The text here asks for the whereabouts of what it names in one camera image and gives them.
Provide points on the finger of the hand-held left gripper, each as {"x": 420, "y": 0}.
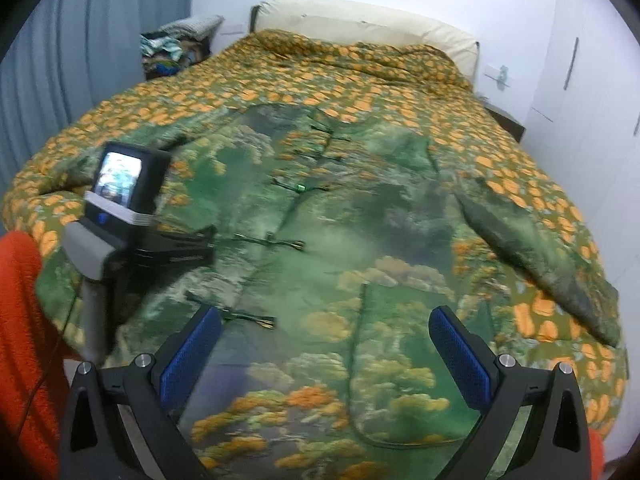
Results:
{"x": 172, "y": 250}

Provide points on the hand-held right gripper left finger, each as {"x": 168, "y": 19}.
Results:
{"x": 192, "y": 355}

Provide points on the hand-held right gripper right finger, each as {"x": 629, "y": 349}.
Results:
{"x": 460, "y": 355}

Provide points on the green landscape print jacket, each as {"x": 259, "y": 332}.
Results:
{"x": 325, "y": 260}

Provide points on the pile of mixed clothes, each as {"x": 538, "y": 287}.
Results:
{"x": 167, "y": 57}

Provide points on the blue-grey curtain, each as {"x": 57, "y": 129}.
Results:
{"x": 90, "y": 60}

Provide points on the orange clothing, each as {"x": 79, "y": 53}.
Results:
{"x": 25, "y": 335}

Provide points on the checkered grey pillow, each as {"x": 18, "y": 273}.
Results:
{"x": 192, "y": 25}

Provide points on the white wardrobe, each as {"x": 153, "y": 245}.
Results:
{"x": 590, "y": 110}

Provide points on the orange floral bedspread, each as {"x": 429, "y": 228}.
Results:
{"x": 390, "y": 75}

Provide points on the cream padded headboard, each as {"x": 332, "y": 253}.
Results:
{"x": 370, "y": 20}

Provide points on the white wall socket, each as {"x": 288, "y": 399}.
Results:
{"x": 497, "y": 76}

